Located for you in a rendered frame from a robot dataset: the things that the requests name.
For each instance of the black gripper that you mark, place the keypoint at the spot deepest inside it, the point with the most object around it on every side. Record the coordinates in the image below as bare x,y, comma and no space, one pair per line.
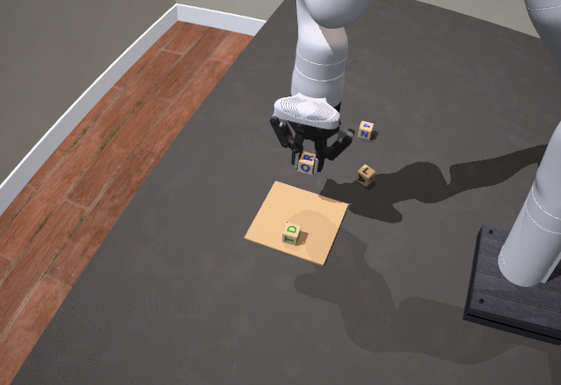
316,134

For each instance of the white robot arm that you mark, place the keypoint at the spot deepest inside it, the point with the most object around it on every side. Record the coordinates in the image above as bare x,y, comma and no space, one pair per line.
533,247

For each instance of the beige mat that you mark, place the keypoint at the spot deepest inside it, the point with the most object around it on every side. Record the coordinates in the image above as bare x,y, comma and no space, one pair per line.
319,217

